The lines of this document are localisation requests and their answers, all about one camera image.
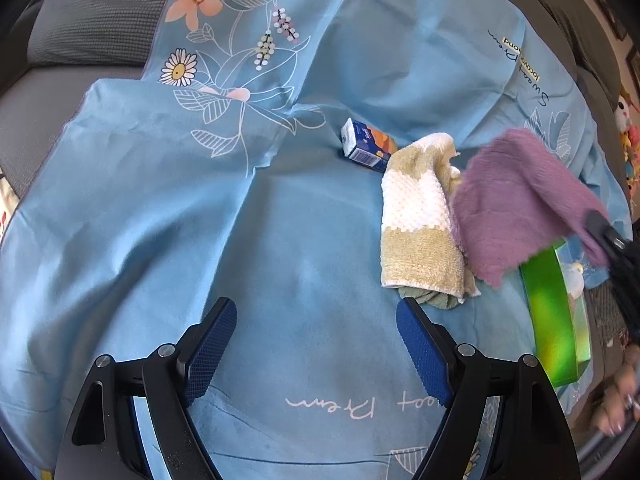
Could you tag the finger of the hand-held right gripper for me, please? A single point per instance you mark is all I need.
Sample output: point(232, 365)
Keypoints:
point(600, 225)

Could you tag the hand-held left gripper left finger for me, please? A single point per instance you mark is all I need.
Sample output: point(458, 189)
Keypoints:
point(210, 350)

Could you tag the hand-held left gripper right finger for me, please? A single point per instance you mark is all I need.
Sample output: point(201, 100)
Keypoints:
point(425, 350)

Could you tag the sage green cloth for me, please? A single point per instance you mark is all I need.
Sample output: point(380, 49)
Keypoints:
point(435, 299)

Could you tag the light blue plush toy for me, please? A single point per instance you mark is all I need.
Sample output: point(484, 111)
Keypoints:
point(575, 277)

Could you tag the green cardboard box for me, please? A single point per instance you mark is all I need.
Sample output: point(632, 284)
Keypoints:
point(547, 320)

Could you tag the purple towel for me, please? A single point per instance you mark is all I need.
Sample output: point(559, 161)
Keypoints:
point(515, 200)

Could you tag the beige and white towel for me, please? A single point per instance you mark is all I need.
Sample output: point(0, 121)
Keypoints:
point(415, 220)

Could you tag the person's right hand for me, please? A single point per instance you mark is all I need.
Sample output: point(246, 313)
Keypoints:
point(620, 400)

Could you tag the row of colourful plush toys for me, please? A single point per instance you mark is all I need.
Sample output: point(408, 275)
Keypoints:
point(627, 110)

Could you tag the light blue floral bed sheet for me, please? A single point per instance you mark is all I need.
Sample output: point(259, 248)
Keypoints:
point(200, 210)

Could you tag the small blue orange box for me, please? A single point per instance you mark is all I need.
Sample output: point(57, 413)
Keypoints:
point(365, 147)

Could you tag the grey sofa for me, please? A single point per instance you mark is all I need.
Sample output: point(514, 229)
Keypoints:
point(30, 110)

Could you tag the grey waffle cushion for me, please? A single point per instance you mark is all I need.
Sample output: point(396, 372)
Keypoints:
point(100, 15)

